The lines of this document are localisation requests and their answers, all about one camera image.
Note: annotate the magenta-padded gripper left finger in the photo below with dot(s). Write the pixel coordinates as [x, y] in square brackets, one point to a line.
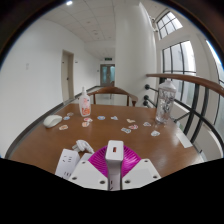
[87, 173]

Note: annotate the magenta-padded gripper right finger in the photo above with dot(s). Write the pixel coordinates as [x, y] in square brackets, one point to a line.
[140, 171]

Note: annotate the white charger block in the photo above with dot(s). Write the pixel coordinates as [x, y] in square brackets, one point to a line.
[114, 156]

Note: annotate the white paper card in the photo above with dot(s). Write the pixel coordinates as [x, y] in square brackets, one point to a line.
[184, 139]

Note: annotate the white computer mouse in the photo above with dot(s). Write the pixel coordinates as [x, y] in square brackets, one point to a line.
[52, 121]

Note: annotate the white pump bottle orange label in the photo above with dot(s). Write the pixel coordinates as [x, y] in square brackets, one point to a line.
[84, 106]

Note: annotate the wooden chair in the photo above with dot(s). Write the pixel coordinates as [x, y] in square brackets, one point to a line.
[113, 90]

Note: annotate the beige side door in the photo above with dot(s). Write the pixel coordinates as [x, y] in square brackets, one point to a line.
[66, 76]

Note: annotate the glazed double door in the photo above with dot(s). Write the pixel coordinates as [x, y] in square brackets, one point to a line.
[107, 75]

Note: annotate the wooden handrail black railing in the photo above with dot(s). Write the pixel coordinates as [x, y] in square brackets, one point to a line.
[193, 81]

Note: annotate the green exit sign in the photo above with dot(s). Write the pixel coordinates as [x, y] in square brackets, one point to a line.
[108, 58]

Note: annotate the tall black-framed window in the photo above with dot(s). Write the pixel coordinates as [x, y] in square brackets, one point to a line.
[180, 58]

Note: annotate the small black-framed window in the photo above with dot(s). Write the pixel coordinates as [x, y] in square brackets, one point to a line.
[169, 24]

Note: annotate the round ceiling light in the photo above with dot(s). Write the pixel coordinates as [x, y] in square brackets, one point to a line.
[69, 3]

